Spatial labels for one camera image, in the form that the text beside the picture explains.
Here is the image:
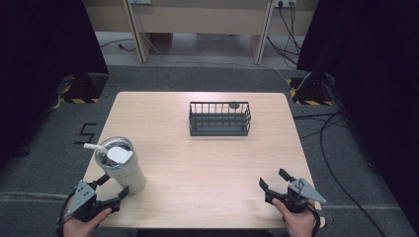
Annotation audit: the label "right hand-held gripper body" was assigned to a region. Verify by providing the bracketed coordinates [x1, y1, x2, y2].
[264, 177, 327, 214]

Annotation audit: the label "person's left hand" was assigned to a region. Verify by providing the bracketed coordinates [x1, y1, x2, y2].
[62, 197, 113, 237]

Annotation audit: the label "black floor cable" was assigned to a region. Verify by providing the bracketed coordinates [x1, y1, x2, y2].
[99, 39, 136, 52]
[293, 111, 388, 237]

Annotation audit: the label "black hanging cables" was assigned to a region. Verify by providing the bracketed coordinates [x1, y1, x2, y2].
[266, 0, 302, 68]

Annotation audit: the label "beige wooden desk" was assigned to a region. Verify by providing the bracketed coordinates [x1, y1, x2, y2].
[82, 0, 320, 65]

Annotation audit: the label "black wrist strap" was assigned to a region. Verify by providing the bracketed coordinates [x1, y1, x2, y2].
[305, 200, 327, 237]
[55, 190, 77, 231]

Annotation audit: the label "black curtain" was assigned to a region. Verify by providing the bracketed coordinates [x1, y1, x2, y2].
[295, 0, 419, 228]
[0, 0, 110, 172]

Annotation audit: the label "black stand base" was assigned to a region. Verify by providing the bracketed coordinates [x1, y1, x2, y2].
[286, 72, 334, 107]
[56, 72, 110, 105]

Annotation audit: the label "dark wire basket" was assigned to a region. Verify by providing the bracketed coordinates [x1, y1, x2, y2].
[188, 101, 252, 137]

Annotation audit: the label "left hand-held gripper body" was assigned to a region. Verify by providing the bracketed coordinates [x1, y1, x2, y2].
[64, 179, 121, 222]

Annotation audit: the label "white tumbler cup with straw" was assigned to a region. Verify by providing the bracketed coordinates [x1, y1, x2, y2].
[83, 136, 147, 196]

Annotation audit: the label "person's right hand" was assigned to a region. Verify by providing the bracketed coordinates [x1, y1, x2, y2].
[271, 197, 317, 237]

